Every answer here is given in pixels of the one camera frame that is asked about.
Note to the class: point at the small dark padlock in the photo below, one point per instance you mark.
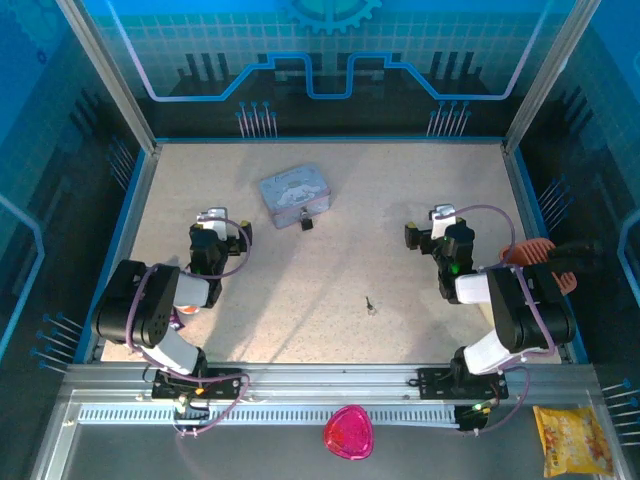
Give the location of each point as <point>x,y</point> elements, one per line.
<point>306,223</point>

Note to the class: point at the small metal key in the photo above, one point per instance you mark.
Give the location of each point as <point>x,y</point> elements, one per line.
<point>369,301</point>

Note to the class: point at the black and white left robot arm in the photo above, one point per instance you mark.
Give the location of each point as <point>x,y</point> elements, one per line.
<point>150,310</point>

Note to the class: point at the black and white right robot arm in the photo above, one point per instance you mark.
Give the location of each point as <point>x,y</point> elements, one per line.
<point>525,320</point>

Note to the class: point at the orange and white round object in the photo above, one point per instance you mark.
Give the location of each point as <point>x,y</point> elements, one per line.
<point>189,309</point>

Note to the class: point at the cream and orange utensil holder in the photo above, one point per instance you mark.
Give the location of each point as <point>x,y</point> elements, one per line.
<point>532,250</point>

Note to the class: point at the purple packet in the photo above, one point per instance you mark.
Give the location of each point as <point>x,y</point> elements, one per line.
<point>176,321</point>

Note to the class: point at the grey metal shelf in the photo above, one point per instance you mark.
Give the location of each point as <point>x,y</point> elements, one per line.
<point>200,460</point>

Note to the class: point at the pink translucent triangular bowl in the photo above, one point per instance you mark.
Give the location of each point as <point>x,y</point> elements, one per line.
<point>348,432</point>

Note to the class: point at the yellow snack bag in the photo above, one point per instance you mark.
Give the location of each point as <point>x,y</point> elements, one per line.
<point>572,440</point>

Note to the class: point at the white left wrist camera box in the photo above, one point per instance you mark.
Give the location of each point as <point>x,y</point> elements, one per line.
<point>212,222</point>

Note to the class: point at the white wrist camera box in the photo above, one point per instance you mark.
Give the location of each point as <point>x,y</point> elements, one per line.
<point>442,217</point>
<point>212,222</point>

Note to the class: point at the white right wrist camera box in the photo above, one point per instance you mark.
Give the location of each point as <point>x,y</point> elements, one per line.
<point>442,217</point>

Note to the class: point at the aluminium table side rail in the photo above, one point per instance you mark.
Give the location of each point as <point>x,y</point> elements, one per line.
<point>140,200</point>
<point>522,200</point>

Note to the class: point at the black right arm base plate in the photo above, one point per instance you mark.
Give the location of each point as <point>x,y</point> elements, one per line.
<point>435,382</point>

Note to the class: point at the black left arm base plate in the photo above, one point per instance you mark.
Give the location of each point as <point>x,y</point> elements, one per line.
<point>225,382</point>

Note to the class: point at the aluminium frame post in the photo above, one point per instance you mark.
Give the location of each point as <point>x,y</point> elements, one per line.
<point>534,90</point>
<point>110,75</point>

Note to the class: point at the aluminium front rail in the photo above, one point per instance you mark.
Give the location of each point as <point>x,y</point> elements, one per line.
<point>325,377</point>

